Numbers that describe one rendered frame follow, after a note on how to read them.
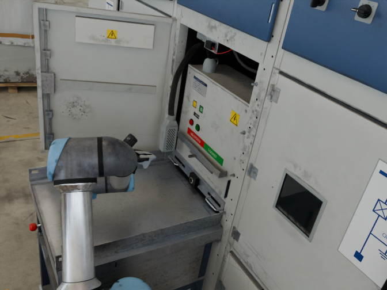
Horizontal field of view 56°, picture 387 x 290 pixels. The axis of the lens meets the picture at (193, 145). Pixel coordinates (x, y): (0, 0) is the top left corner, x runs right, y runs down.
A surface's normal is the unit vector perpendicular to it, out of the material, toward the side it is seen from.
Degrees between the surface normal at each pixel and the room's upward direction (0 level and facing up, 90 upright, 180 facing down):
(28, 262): 0
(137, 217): 0
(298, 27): 90
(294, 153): 90
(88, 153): 47
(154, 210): 0
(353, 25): 90
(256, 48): 90
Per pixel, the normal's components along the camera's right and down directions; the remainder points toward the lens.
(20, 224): 0.15, -0.87
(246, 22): -0.86, 0.12
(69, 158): 0.22, -0.13
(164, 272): 0.49, 0.48
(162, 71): 0.20, 0.50
